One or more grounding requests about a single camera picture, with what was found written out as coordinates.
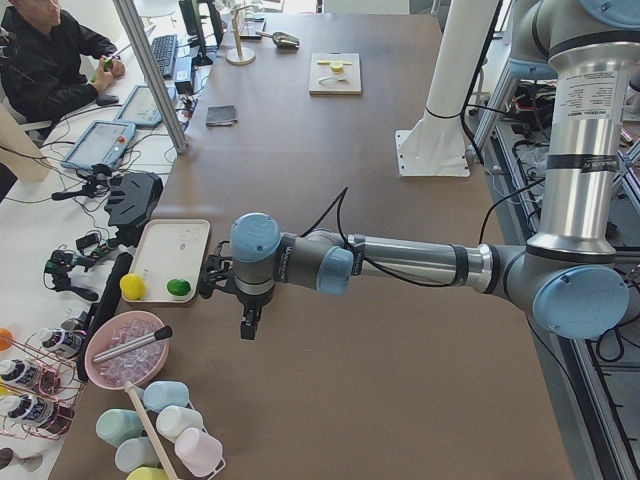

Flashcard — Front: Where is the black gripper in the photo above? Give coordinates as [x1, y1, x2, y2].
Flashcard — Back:
[237, 288, 273, 340]

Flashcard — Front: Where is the white spoon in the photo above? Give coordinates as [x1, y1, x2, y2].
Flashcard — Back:
[318, 76, 348, 85]

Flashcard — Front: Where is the pink bowl of ice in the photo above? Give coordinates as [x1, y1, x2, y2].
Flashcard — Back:
[84, 311, 169, 390]

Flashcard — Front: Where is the green lime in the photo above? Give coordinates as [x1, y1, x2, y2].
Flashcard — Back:
[166, 278, 192, 297]

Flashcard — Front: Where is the steel muddler black tip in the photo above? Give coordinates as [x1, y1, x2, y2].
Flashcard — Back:
[92, 326, 173, 364]

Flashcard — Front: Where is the white plastic cup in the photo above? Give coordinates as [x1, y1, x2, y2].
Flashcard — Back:
[156, 405, 204, 442]

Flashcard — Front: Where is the yellow lemon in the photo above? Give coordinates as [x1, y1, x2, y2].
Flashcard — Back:
[119, 273, 146, 301]

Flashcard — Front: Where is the pink plastic cup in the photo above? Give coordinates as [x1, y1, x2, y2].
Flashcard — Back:
[174, 427, 223, 478]

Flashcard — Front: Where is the green plastic cup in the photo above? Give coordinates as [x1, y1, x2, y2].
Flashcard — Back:
[95, 409, 144, 448]

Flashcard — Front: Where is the light blue plastic cup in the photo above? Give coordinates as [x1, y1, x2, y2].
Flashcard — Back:
[115, 437, 159, 473]

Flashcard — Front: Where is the black foot pedal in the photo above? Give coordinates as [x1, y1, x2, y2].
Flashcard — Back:
[104, 172, 163, 227]

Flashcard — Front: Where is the yellow plastic cup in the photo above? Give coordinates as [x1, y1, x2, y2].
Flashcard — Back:
[126, 466, 168, 480]

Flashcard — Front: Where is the grey folded cloth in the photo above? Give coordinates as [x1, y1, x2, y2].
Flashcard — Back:
[205, 105, 237, 127]

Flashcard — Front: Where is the copper bottle rack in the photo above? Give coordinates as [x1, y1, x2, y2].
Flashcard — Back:
[1, 328, 84, 441]

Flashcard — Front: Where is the near teach pendant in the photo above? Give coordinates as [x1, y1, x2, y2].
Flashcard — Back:
[61, 120, 137, 171]

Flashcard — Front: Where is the teach pendant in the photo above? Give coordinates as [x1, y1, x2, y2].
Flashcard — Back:
[61, 120, 137, 171]
[115, 85, 162, 129]

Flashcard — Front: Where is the far teach pendant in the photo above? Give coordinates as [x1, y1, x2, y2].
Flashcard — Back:
[115, 85, 162, 129]

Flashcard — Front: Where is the wooden cutting board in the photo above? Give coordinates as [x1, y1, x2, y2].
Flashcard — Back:
[308, 52, 362, 95]

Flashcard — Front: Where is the wooden mug tree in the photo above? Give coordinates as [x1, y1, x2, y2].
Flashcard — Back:
[226, 1, 256, 66]

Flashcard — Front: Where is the yellow plastic knife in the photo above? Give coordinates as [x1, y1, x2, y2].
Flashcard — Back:
[316, 60, 351, 67]

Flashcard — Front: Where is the steel scoop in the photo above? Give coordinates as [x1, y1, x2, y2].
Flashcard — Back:
[258, 31, 300, 50]

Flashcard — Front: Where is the black keyboard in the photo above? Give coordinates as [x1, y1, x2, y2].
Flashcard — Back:
[150, 34, 178, 79]

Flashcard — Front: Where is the seated person black jacket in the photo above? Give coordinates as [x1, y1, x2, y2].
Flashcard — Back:
[1, 1, 125, 123]

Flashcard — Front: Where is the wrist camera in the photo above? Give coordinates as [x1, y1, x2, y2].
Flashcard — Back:
[197, 240, 237, 299]

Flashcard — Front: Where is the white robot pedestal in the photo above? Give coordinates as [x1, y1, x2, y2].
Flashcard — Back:
[395, 0, 501, 177]

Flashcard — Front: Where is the aluminium frame post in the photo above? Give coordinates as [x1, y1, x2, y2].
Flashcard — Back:
[113, 0, 188, 154]

